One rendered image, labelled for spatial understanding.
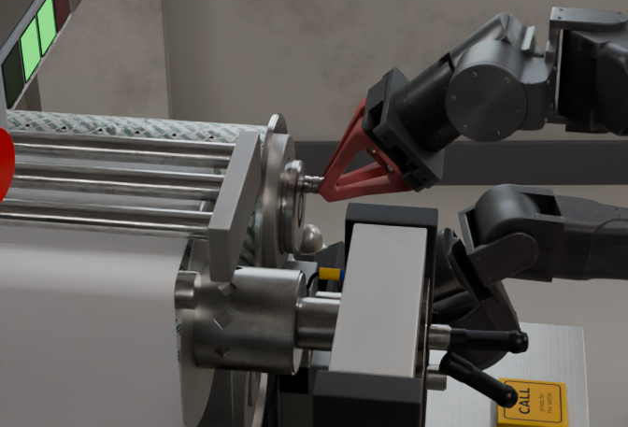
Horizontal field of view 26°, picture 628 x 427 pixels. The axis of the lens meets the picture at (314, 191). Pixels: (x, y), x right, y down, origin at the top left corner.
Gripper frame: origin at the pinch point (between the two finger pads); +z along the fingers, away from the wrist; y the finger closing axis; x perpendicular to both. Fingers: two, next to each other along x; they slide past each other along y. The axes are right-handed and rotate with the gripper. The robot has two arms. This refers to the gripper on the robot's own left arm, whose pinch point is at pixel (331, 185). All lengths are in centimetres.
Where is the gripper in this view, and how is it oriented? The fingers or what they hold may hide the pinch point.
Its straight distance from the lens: 109.4
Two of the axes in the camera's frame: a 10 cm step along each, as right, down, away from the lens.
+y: 1.2, -5.0, 8.6
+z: -7.3, 5.4, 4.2
